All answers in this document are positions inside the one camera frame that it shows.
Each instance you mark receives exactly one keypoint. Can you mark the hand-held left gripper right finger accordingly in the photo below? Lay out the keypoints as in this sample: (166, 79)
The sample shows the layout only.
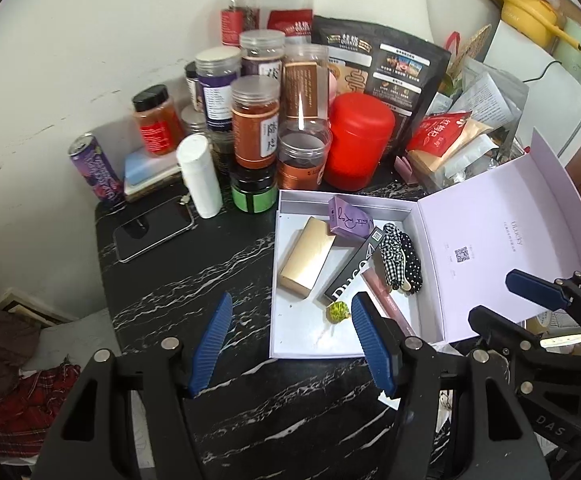
(375, 345)

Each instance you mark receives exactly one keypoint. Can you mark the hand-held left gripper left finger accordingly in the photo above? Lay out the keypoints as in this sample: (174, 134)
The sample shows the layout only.
(213, 345)

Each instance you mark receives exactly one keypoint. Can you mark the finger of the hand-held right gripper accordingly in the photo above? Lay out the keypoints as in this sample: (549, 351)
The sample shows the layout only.
(535, 287)
(500, 327)

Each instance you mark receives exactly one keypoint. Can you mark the pink lip gloss tube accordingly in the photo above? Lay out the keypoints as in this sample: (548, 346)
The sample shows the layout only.
(385, 292)

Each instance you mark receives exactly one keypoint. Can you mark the long black cosmetics box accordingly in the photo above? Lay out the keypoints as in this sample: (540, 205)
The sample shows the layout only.
(353, 270)

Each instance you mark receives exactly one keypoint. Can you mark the lavender gift box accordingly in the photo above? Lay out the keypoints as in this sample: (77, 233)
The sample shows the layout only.
(495, 220)

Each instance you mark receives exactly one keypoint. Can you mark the gingham cream claw hair clip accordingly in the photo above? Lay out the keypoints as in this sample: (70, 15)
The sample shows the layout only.
(393, 260)

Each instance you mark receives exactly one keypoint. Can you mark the polka dot hair clip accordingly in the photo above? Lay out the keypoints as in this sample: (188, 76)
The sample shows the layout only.
(413, 260)

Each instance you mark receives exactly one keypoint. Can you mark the gold cardboard box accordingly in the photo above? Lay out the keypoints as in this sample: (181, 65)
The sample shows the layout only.
(305, 260)

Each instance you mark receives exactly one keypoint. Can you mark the small purple box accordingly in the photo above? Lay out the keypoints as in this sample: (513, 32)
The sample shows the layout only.
(348, 217)

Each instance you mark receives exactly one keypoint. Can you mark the smartphone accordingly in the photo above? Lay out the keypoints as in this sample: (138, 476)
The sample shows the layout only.
(150, 230)

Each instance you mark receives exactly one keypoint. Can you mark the grey cushion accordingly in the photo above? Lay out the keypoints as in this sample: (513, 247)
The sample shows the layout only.
(70, 335)

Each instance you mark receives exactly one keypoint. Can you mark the green jar black lid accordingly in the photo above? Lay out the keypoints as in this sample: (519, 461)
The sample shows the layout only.
(250, 197)

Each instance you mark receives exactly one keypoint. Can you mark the tan paper pouch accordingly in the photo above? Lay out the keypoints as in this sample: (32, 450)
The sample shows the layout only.
(450, 155)

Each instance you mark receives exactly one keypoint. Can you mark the white plastic bottle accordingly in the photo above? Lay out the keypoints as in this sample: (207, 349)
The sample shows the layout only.
(199, 175)

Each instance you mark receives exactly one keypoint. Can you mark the pink plastic clip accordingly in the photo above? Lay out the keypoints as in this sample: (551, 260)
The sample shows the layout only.
(406, 170)

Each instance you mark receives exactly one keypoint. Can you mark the white appliance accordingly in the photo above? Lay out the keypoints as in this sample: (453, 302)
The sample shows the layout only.
(560, 105)

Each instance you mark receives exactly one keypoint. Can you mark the red sachet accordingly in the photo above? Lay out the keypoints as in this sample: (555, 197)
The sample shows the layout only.
(435, 132)

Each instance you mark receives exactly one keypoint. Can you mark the short clear jar red label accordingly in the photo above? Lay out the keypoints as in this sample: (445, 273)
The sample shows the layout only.
(300, 165)

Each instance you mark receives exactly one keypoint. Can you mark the printed paper sheets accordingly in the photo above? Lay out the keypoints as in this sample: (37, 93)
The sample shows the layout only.
(490, 95)

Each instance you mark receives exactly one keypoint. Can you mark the red plaid cloth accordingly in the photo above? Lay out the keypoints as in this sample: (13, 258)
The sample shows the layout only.
(20, 410)

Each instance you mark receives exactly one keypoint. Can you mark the red canister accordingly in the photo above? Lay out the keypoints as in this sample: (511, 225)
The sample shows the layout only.
(358, 140)

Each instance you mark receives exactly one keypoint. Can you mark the purple drink can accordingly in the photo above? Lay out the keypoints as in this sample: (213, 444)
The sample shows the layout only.
(98, 170)

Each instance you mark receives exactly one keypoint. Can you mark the brown garment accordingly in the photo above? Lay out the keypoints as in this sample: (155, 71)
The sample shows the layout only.
(0, 345)

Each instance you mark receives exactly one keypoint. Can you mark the orange powder jar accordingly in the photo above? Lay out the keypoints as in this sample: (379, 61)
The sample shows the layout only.
(253, 130)

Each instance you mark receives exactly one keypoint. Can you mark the red label jar black lid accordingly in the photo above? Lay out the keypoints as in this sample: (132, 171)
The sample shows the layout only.
(158, 125)

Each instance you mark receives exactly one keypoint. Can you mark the light green kettle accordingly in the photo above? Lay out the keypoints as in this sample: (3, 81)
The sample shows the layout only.
(575, 50)

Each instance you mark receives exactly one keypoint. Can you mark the purple label jar grey lid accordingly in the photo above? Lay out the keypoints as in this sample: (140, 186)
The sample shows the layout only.
(215, 95)

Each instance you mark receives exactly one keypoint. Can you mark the round woven mat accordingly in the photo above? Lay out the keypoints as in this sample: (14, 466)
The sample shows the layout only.
(475, 42)

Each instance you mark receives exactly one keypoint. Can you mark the black stand-up pouch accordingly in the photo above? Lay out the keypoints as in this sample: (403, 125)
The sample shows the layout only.
(400, 70)

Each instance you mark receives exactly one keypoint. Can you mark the pink round container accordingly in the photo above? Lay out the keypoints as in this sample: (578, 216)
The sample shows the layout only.
(331, 90)

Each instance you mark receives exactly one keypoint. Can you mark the small dark jar black lid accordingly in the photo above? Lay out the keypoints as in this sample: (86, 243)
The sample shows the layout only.
(191, 85)

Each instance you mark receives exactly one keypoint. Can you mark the brown label clear jar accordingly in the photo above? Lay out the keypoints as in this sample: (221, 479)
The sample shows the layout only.
(303, 85)

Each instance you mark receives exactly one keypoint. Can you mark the yellow pot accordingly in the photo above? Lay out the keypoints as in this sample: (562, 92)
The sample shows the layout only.
(525, 15)

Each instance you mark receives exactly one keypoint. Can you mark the dark jar white label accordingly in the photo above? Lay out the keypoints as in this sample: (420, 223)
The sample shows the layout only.
(263, 55)

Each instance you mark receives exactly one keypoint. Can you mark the tall jar of dried berries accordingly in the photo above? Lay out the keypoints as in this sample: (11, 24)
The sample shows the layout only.
(238, 20)

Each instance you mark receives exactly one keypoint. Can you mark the red pouch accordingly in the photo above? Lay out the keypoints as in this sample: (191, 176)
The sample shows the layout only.
(290, 22)

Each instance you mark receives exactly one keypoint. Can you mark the wooden frame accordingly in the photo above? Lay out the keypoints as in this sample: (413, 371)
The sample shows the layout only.
(25, 305)

